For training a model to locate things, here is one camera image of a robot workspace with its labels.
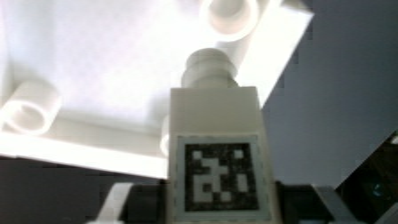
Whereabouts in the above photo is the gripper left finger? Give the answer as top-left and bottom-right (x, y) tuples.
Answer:
(87, 183), (133, 224)

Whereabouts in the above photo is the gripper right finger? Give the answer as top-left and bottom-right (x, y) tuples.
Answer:
(312, 186), (362, 224)

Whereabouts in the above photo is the white table leg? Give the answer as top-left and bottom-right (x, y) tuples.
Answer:
(167, 48), (279, 224)

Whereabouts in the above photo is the white square table top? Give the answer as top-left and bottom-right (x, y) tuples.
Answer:
(0, 0), (312, 178)

